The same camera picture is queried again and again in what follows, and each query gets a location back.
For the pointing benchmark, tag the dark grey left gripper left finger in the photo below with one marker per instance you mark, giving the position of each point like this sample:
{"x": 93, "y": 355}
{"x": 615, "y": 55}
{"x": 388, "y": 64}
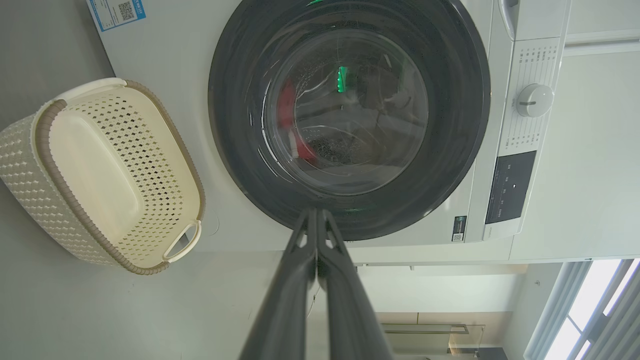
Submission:
{"x": 285, "y": 310}

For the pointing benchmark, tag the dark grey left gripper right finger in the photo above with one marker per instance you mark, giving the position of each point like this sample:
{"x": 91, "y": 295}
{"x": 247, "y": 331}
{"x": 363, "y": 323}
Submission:
{"x": 350, "y": 320}

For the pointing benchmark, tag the red towel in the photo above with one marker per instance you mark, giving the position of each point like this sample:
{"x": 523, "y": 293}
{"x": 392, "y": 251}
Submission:
{"x": 289, "y": 110}

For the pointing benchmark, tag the black washer display panel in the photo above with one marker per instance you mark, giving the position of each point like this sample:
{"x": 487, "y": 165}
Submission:
{"x": 510, "y": 187}

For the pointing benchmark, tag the cream perforated laundry basket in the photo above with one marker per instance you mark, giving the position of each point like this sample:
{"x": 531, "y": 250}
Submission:
{"x": 95, "y": 165}

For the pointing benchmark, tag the white washing machine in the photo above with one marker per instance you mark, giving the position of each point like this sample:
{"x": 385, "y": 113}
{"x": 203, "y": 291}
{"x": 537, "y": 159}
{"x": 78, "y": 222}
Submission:
{"x": 175, "y": 75}

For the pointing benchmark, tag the window with grey blinds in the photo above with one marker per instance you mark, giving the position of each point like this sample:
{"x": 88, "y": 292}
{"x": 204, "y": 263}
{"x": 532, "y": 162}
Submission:
{"x": 585, "y": 310}

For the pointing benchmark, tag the white round control knob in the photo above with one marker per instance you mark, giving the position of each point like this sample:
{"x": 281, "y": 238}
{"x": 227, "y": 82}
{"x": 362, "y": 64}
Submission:
{"x": 535, "y": 100}

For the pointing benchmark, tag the white partition panel on casters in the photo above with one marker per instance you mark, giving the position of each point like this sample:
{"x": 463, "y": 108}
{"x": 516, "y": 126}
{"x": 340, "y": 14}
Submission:
{"x": 590, "y": 150}

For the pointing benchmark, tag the blue energy label sticker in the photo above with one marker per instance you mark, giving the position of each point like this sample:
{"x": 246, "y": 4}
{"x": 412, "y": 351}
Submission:
{"x": 117, "y": 12}

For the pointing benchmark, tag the white detergent drawer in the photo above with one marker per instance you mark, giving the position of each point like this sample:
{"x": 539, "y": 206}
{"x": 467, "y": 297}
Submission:
{"x": 542, "y": 20}

